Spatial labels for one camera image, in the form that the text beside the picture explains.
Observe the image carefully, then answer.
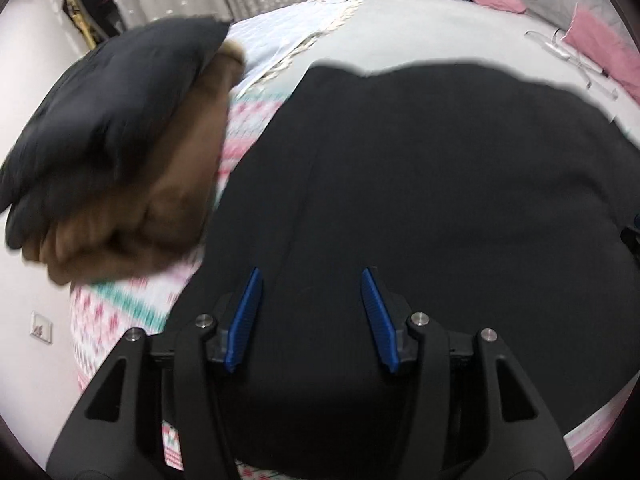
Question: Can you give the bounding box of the white wall socket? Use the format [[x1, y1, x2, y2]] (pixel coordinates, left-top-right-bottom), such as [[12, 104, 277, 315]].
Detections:
[[30, 311, 53, 345]]

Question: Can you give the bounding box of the folded black padded jacket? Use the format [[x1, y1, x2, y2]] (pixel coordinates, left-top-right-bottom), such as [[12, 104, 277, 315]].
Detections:
[[0, 16, 233, 251]]

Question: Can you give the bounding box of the patterned pink green blanket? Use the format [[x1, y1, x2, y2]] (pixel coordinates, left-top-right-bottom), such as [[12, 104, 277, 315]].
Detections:
[[67, 91, 623, 480]]

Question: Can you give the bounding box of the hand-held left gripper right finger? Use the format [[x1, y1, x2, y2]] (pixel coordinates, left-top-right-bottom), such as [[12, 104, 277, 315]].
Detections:
[[361, 266, 576, 480]]

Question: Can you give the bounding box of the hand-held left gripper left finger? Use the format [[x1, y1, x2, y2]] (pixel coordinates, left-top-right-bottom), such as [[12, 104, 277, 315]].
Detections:
[[45, 266, 264, 480]]

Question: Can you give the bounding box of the hanging black garment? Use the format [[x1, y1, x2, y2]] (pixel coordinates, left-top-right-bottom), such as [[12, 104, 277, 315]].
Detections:
[[62, 0, 127, 43]]

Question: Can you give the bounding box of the light blue fringed throw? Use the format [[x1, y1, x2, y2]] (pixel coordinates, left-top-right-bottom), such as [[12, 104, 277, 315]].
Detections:
[[225, 0, 366, 91]]

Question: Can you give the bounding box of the yellow hanging strap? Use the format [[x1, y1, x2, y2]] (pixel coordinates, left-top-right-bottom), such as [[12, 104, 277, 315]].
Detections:
[[57, 0, 101, 50]]

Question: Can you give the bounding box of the black charging cable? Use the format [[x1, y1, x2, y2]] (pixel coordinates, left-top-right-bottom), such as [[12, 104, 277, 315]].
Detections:
[[524, 27, 621, 101]]

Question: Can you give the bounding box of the large black coat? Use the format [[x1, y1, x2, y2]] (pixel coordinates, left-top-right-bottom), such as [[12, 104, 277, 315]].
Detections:
[[160, 57, 640, 480]]

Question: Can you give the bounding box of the grey bedsheet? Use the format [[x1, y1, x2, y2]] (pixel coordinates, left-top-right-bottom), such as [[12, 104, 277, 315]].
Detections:
[[232, 0, 640, 131]]

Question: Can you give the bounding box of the folded brown coat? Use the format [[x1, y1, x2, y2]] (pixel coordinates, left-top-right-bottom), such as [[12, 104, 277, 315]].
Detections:
[[22, 40, 248, 286]]

